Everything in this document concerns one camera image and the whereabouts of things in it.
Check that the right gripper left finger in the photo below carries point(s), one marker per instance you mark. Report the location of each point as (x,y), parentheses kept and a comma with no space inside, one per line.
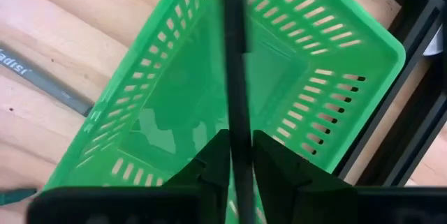
(216,168)

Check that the green slotted plastic bin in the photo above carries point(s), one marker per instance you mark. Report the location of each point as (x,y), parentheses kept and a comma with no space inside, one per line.
(276,77)

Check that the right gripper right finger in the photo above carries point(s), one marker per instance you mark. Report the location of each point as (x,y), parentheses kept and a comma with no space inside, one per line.
(286,192)

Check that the silver grey pen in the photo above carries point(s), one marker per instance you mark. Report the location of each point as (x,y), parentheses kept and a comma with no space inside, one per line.
(45,81)

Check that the black pen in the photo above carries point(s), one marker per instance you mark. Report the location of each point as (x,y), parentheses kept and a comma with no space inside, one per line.
(237,95)

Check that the dark green crayon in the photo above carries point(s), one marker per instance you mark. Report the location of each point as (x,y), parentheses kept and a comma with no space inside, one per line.
(15,196)

